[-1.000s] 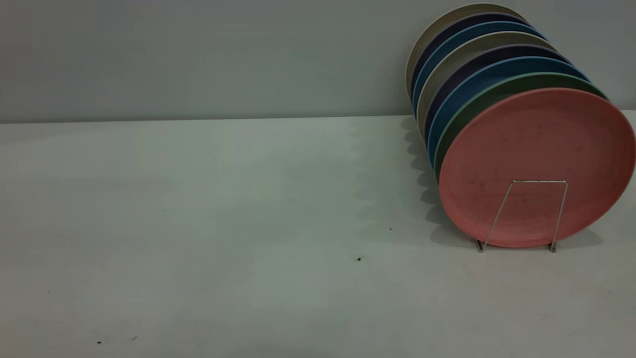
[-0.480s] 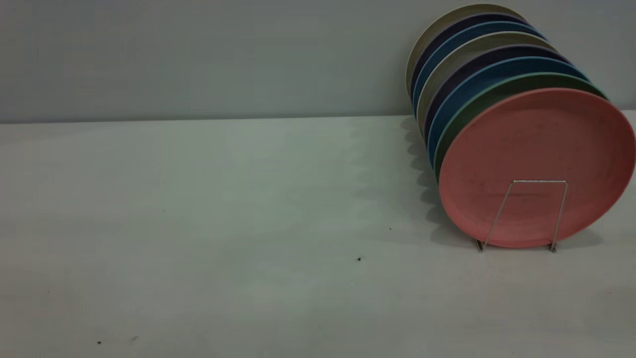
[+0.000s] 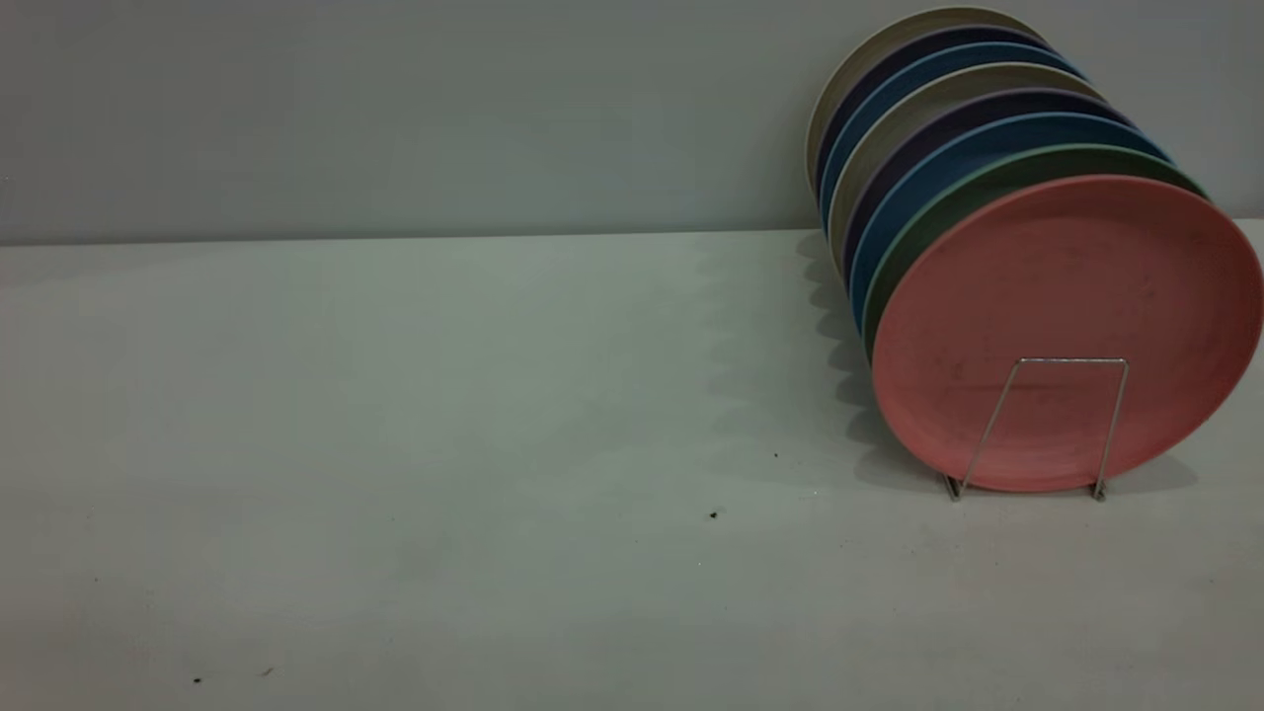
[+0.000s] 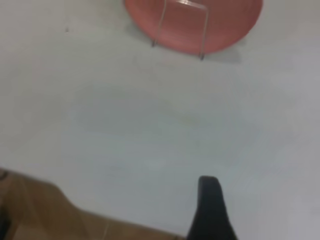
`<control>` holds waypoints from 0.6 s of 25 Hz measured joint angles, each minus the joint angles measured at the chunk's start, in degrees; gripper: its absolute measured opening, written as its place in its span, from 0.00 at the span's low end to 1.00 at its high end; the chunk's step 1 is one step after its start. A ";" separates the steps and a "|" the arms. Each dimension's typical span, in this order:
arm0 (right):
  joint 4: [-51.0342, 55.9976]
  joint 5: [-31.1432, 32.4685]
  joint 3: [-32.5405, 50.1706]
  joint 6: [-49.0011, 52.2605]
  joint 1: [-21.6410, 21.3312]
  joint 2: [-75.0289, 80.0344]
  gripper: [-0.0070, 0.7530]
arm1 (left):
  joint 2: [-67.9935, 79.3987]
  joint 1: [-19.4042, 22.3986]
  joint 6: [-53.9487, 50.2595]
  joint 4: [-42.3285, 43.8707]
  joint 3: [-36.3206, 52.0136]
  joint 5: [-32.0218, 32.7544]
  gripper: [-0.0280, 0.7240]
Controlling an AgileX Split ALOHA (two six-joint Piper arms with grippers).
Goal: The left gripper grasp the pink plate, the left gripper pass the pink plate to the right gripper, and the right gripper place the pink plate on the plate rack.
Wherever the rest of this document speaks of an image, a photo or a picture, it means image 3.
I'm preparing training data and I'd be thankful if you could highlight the pink plate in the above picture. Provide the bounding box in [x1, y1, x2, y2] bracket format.
[871, 175, 1264, 494]

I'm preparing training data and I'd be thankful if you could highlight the green plate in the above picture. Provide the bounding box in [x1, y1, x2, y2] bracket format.
[862, 144, 1208, 358]

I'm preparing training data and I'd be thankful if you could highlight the blue plate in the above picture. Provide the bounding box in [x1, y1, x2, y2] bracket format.
[849, 112, 1172, 333]
[820, 41, 1086, 234]

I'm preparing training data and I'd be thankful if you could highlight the beige plate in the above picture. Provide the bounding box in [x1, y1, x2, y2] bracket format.
[828, 62, 1109, 270]
[806, 6, 1046, 189]

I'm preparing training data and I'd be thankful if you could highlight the purple plate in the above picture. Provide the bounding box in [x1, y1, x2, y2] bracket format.
[842, 88, 1137, 289]
[814, 25, 1056, 198]

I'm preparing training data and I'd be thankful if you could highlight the metal wire plate rack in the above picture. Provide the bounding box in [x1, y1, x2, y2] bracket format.
[943, 357, 1130, 503]

